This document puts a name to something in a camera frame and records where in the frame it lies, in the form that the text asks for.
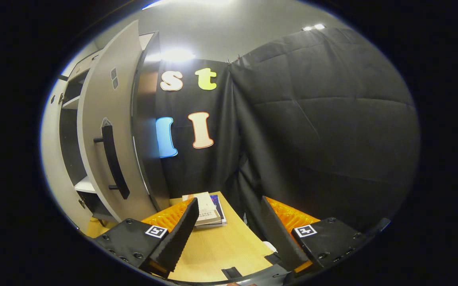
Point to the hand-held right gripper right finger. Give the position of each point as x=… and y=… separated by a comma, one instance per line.
x=278, y=238

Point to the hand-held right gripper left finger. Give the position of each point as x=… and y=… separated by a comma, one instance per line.
x=179, y=238

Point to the white cabinet with dark sides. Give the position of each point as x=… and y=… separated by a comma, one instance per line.
x=145, y=119

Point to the white cabinet drawer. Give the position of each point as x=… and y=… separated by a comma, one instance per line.
x=82, y=65

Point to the black backdrop cloth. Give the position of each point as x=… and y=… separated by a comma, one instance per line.
x=332, y=131

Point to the black metal clip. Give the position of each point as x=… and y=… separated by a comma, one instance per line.
x=233, y=60

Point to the small ceiling light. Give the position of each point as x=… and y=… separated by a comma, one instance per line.
x=313, y=27

